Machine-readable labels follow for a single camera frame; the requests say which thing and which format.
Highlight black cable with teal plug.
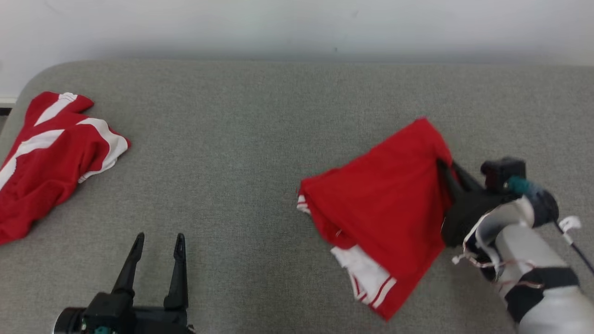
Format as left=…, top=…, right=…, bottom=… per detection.
left=506, top=176, right=594, bottom=274

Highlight red basketball shorts white stripes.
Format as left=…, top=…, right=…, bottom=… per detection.
left=0, top=91, right=131, bottom=245

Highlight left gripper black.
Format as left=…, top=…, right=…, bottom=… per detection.
left=83, top=233, right=196, bottom=334

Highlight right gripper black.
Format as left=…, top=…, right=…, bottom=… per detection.
left=436, top=159, right=516, bottom=248

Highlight red basketball jersey white sleeves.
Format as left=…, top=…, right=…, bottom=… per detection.
left=297, top=117, right=458, bottom=321

